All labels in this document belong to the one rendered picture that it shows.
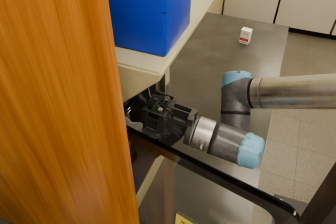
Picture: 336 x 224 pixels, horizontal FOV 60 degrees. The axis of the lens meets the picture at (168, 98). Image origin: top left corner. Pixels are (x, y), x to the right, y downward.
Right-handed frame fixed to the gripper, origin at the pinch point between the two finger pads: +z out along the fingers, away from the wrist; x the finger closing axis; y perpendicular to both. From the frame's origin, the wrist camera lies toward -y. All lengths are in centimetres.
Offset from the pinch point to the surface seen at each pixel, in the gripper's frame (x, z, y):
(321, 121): -155, -95, -114
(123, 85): 17.9, -12.5, 27.0
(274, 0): -293, -30, -84
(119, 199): 25.9, -15.6, 12.1
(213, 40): -88, -6, -27
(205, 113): -34.5, -17.4, -26.5
